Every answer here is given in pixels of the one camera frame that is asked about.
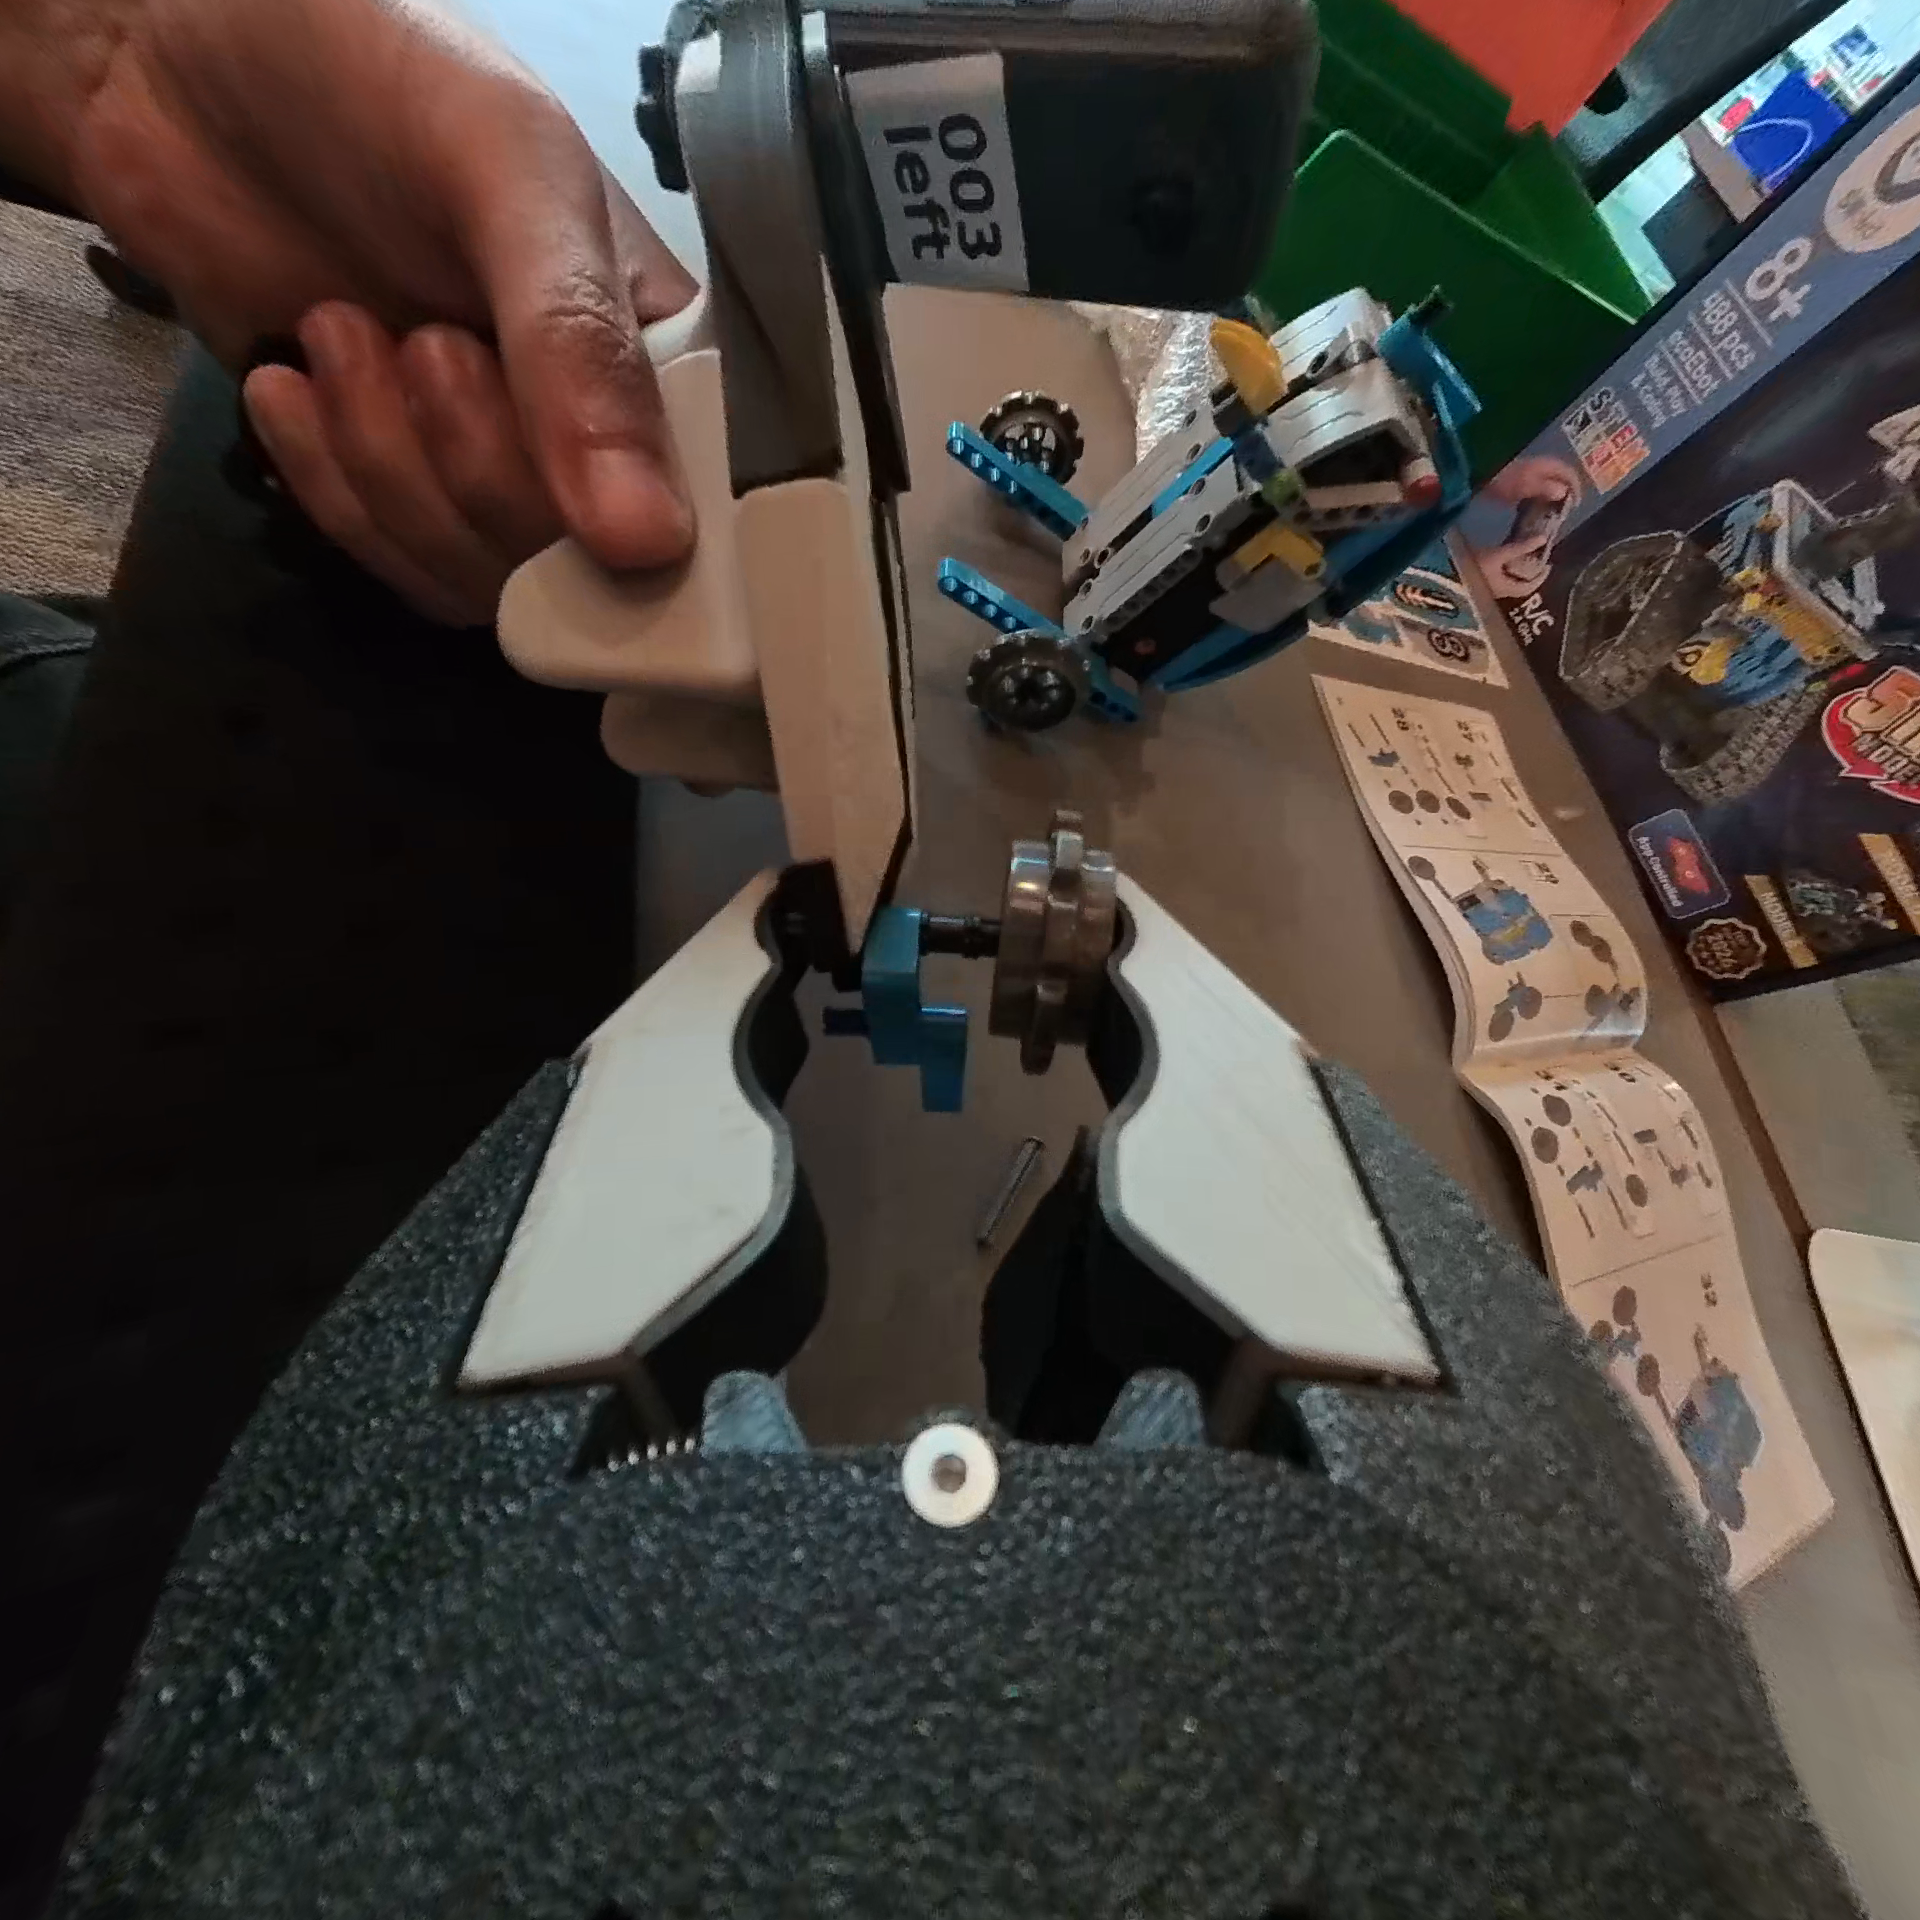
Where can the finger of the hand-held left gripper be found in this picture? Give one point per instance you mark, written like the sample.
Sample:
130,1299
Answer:
833,678

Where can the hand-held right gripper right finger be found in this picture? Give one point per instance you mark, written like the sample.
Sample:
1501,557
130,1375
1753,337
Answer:
1245,1187

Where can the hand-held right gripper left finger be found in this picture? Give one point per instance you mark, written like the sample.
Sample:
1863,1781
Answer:
660,1171

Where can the grey toy gear wheel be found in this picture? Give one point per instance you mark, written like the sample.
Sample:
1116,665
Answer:
1050,962

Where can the blue toy beam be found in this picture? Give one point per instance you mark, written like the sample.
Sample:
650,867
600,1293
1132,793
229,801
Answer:
902,975

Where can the grey desk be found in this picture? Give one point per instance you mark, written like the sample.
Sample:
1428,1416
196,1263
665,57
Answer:
1274,813

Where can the person's left hand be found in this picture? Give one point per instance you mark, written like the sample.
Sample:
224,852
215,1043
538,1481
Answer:
301,152

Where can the bubble wrap bag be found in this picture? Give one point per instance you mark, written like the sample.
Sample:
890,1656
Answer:
1186,375

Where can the small grey axle pin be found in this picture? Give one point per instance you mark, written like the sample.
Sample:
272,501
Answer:
1008,1195

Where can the green plastic bin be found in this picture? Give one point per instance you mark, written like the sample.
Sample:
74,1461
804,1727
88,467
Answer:
1442,212

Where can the blue grey brick toy vehicle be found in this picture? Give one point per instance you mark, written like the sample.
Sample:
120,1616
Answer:
1201,495

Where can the red plastic bin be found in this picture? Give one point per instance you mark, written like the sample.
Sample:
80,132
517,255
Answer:
1517,44

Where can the building instruction booklet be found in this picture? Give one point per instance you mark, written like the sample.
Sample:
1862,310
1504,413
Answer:
1530,929

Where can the blue white sticker sheet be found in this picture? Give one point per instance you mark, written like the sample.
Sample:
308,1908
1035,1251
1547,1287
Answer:
1448,640

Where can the dark blue toy kit box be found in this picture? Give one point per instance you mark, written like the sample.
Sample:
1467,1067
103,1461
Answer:
1725,632

